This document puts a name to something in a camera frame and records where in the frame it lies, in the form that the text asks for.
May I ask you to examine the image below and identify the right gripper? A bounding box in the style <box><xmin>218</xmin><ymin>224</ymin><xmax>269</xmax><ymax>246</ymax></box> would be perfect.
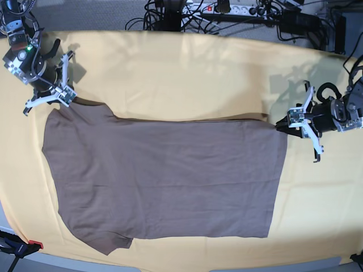
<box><xmin>29</xmin><ymin>39</ymin><xmax>61</xmax><ymax>92</ymax></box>

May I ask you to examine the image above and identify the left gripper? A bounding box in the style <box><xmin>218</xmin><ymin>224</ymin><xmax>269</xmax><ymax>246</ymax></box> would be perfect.
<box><xmin>275</xmin><ymin>102</ymin><xmax>337</xmax><ymax>137</ymax></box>

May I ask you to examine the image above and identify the brown T-shirt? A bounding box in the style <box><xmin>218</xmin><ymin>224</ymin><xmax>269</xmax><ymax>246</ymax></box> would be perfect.
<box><xmin>42</xmin><ymin>104</ymin><xmax>288</xmax><ymax>255</ymax></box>

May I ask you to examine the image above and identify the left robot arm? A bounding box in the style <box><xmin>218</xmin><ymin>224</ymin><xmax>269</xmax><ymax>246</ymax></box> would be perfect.
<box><xmin>275</xmin><ymin>57</ymin><xmax>362</xmax><ymax>138</ymax></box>

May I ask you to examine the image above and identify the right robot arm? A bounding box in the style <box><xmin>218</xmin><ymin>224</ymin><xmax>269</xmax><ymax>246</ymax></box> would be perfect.
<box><xmin>1</xmin><ymin>1</ymin><xmax>60</xmax><ymax>95</ymax></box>

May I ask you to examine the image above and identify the black power adapter box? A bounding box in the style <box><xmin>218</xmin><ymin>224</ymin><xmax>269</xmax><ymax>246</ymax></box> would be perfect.
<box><xmin>280</xmin><ymin>10</ymin><xmax>320</xmax><ymax>31</ymax></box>

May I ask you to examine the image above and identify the white power strip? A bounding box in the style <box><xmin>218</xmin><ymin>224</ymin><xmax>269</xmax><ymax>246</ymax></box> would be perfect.
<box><xmin>182</xmin><ymin>3</ymin><xmax>267</xmax><ymax>17</ymax></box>

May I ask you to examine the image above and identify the black upright panel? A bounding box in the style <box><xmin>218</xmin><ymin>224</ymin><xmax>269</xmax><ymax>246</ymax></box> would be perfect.
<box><xmin>335</xmin><ymin>16</ymin><xmax>346</xmax><ymax>55</ymax></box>

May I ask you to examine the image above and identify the black clamp right corner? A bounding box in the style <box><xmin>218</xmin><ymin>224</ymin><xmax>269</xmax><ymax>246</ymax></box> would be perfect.
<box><xmin>350</xmin><ymin>252</ymin><xmax>363</xmax><ymax>271</ymax></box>

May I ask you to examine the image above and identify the black clamp with red tip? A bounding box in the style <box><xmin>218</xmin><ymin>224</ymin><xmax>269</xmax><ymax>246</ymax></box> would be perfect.
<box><xmin>1</xmin><ymin>231</ymin><xmax>44</xmax><ymax>272</ymax></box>

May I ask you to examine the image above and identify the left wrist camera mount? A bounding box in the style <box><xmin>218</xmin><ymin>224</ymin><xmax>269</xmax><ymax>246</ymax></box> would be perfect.
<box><xmin>287</xmin><ymin>80</ymin><xmax>324</xmax><ymax>163</ymax></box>

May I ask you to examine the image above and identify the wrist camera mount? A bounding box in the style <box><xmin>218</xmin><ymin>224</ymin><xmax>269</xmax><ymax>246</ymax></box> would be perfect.
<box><xmin>287</xmin><ymin>80</ymin><xmax>324</xmax><ymax>163</ymax></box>
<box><xmin>23</xmin><ymin>50</ymin><xmax>77</xmax><ymax>116</ymax></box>

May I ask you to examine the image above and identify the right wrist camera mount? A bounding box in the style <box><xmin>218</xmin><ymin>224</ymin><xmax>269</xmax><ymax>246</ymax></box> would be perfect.
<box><xmin>23</xmin><ymin>50</ymin><xmax>77</xmax><ymax>116</ymax></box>

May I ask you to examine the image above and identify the black table post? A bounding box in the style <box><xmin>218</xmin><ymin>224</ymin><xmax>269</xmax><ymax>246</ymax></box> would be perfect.
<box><xmin>161</xmin><ymin>0</ymin><xmax>185</xmax><ymax>32</ymax></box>

